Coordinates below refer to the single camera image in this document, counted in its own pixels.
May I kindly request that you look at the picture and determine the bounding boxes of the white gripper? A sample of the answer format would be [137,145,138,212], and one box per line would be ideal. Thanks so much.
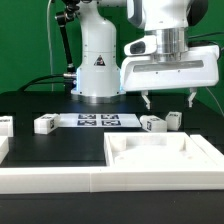
[121,35,220,110]

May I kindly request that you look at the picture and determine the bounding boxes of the white square tabletop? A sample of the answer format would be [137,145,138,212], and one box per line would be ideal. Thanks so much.
[104,132,214,168]

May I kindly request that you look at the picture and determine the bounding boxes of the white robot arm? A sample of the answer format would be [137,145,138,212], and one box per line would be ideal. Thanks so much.
[71,0,220,103]

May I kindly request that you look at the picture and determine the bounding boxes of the white marker sheet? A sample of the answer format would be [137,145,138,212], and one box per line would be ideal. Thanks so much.
[59,113,140,128]

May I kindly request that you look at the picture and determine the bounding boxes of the grey thin cable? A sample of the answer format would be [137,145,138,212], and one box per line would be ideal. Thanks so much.
[205,87,224,118]

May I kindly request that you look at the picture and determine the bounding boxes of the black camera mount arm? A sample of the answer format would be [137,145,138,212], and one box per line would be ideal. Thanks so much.
[54,0,81,81]

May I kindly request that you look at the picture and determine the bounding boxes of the black cable bundle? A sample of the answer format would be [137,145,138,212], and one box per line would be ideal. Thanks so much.
[18,73,77,93]

